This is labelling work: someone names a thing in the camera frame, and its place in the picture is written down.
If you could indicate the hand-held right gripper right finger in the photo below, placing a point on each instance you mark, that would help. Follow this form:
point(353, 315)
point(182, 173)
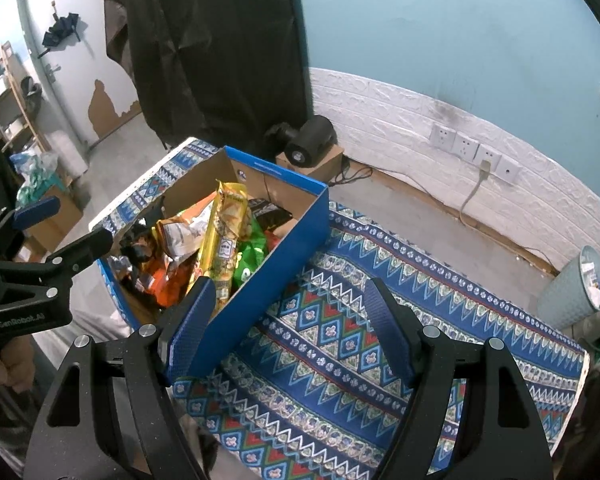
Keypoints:
point(392, 335)

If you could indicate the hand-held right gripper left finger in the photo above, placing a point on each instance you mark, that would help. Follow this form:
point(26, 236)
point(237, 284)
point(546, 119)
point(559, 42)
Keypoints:
point(190, 330)

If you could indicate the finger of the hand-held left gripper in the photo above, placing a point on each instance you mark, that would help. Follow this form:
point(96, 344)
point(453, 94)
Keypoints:
point(80, 250)
point(37, 210)

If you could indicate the orange chip packet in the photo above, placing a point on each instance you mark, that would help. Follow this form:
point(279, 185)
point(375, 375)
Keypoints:
point(170, 285)

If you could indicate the green peanut packet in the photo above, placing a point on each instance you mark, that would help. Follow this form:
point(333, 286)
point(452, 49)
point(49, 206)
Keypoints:
point(247, 265)

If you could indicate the gold cracker print packet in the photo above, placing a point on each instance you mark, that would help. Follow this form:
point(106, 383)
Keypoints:
point(225, 245)

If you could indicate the white snack packet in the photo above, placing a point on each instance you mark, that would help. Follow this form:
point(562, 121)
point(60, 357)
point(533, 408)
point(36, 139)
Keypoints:
point(180, 230)

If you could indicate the blue cardboard box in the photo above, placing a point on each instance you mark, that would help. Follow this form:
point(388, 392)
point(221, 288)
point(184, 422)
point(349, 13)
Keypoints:
point(280, 270)

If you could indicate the person's left hand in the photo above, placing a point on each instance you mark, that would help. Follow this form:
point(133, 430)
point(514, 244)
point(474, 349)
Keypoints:
point(10, 372)

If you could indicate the brown cardboard box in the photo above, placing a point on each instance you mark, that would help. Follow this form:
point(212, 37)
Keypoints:
point(55, 217)

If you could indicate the clear plastic bag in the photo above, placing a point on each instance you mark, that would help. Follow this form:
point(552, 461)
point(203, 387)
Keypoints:
point(35, 170)

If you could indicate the patterned blue blanket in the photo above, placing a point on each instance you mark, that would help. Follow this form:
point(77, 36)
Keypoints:
point(340, 330)

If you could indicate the wooden shelf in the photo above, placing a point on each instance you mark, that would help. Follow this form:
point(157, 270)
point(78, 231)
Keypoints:
point(17, 105)

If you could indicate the white door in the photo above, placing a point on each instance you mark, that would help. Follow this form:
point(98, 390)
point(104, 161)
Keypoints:
point(75, 90)

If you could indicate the grey trash bin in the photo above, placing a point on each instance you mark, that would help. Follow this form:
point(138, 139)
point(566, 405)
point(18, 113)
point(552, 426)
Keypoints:
point(565, 295)

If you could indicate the dark folded umbrella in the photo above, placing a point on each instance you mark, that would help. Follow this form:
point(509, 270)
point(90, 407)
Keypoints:
point(60, 30)

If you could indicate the small cardboard box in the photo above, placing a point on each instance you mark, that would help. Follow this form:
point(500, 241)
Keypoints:
point(325, 166)

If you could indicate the white paper trash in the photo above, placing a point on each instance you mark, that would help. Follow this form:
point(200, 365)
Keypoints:
point(594, 280)

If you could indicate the black cylindrical device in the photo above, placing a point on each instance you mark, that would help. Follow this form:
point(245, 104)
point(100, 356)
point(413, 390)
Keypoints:
point(307, 142)

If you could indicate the black hanging cloth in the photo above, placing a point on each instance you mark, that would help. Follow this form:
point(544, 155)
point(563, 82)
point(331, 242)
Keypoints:
point(220, 60)

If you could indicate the white wall socket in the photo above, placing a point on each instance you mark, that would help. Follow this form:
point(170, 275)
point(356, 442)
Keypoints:
point(509, 169)
point(466, 145)
point(490, 152)
point(442, 135)

